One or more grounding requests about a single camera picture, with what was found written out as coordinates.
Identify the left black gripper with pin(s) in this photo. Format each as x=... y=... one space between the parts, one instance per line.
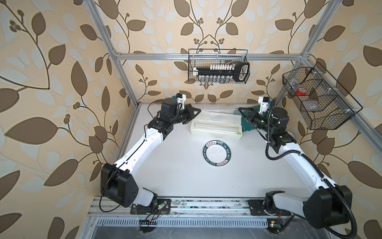
x=191 y=107

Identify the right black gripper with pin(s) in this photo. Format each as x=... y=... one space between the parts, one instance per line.
x=250 y=114

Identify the clear plastic wrap sheet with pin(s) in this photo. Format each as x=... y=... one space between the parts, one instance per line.
x=209 y=113

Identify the white plate green rim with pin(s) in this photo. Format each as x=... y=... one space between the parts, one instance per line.
x=217 y=153

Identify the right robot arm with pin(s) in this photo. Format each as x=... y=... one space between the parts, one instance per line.
x=328 y=205

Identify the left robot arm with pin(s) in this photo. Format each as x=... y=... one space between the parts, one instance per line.
x=117 y=180

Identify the green tool case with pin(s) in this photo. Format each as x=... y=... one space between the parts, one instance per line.
x=246 y=126

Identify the black socket set holder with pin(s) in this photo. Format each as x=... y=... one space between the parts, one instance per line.
x=235 y=73

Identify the red item in basket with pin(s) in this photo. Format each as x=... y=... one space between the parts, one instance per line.
x=301 y=91

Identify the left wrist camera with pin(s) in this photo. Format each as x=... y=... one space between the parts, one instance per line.
x=181 y=98

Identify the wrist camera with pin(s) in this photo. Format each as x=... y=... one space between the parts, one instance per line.
x=264 y=104
x=181 y=98

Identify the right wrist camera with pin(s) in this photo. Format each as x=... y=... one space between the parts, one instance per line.
x=264 y=104

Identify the back black wire basket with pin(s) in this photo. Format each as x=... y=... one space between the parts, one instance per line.
x=206 y=57

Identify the black wire basket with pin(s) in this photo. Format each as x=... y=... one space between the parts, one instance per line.
x=329 y=103
x=206 y=57

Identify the right black wire basket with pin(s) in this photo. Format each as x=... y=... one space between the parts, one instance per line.
x=329 y=103

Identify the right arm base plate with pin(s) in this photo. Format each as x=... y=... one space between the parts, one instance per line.
x=259 y=207

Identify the aluminium front rail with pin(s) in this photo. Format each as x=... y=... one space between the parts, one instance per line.
x=183 y=206

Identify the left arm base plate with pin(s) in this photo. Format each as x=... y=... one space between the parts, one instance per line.
x=163 y=205

